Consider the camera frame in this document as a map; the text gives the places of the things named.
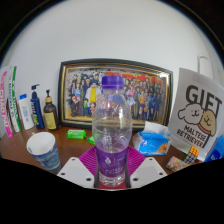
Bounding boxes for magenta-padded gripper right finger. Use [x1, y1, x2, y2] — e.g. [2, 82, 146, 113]
[125, 146, 168, 189]

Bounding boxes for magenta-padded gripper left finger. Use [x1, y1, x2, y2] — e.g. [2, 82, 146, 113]
[56, 146, 98, 188]

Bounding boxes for clear purple-label water bottle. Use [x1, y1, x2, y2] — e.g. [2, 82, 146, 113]
[91, 75, 134, 188]

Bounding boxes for blue tissue pack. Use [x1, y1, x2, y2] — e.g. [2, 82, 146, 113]
[133, 120, 173, 157]

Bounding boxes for small printed snack packet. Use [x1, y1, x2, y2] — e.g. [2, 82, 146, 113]
[165, 155, 190, 173]

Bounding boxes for colourful puzzle cube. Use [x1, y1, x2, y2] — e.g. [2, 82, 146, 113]
[184, 145, 200, 165]

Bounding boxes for amber pump bottle yellow label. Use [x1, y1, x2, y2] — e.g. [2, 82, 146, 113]
[43, 89, 60, 131]

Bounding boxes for framed group picture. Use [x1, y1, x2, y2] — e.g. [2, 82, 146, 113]
[57, 58, 174, 132]

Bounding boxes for dark blue pump bottle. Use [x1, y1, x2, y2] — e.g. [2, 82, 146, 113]
[30, 84, 46, 130]

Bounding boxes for white bottle with blue cap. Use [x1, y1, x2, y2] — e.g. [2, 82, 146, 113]
[17, 93, 35, 131]

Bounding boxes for white printed paper bag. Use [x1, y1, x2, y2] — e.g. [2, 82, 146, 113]
[167, 54, 224, 158]

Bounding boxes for blue detergent bottle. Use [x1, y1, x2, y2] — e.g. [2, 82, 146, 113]
[203, 134, 224, 163]

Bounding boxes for long green-white box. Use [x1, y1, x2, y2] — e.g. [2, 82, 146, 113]
[7, 65, 23, 133]

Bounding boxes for long pink box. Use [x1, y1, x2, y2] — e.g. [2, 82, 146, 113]
[0, 65, 14, 139]

